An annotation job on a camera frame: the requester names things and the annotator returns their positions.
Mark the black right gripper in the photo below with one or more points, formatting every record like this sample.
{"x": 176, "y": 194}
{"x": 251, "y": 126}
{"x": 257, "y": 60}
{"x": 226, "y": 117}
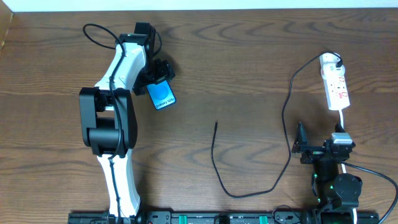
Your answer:
{"x": 318, "y": 149}

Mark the white USB wall charger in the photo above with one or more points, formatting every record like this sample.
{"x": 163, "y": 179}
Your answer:
{"x": 331, "y": 65}

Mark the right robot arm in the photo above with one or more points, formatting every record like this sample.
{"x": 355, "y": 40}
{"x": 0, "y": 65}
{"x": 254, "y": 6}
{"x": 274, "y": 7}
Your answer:
{"x": 338, "y": 192}

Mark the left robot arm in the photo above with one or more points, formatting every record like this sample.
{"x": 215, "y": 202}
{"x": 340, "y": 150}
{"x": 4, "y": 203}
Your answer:
{"x": 108, "y": 120}

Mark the blue screen Galaxy smartphone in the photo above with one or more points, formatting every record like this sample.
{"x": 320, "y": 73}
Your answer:
{"x": 161, "y": 95}

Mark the white power strip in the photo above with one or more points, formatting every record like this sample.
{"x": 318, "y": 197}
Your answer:
{"x": 336, "y": 93}

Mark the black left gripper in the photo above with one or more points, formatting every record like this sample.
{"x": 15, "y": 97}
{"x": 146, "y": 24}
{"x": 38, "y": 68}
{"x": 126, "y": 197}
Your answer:
{"x": 158, "y": 78}

